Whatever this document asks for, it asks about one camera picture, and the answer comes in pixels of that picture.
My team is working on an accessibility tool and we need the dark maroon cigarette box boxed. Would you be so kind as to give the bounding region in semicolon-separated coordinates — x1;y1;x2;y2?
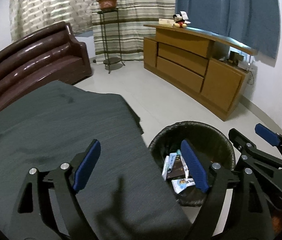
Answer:
166;155;185;180

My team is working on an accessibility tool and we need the white router on cabinet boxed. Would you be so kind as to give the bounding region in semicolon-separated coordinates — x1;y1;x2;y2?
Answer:
227;50;255;71

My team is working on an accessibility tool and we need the blue curtain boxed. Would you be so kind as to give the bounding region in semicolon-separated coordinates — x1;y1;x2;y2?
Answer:
175;0;280;59

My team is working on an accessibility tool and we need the white tube in bin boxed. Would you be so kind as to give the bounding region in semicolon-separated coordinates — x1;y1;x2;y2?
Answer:
162;155;170;181

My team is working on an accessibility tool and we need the dark grey table cloth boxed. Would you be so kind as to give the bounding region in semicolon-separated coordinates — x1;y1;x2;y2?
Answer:
0;81;190;239

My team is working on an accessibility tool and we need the white blue wrapper in bin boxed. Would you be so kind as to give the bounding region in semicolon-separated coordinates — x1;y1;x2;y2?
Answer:
171;178;195;194

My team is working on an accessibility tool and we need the patterned sheer curtain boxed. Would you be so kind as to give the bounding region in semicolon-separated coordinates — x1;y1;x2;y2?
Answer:
9;0;92;42

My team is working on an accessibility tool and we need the wooden TV cabinet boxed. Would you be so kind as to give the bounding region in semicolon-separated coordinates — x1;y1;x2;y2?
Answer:
143;24;257;121

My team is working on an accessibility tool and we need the black metal plant stand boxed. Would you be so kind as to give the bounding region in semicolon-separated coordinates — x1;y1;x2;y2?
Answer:
98;8;125;74

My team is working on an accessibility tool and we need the beige tissue box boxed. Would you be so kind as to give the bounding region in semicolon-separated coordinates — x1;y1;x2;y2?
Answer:
158;18;175;27

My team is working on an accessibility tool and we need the black trash bin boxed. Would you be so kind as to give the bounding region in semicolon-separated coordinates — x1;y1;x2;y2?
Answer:
149;121;236;207

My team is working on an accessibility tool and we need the light blue toothpaste tube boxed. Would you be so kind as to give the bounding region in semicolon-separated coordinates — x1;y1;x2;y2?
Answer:
167;153;177;173

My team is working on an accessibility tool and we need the striped beige curtain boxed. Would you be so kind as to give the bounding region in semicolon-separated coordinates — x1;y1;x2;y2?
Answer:
92;0;175;63

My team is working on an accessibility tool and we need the Mickey Mouse plush toy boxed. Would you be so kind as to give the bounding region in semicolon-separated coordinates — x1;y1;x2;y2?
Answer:
173;14;187;28

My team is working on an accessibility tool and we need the dark brown leather sofa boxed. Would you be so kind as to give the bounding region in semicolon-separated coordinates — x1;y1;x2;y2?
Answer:
0;21;93;112

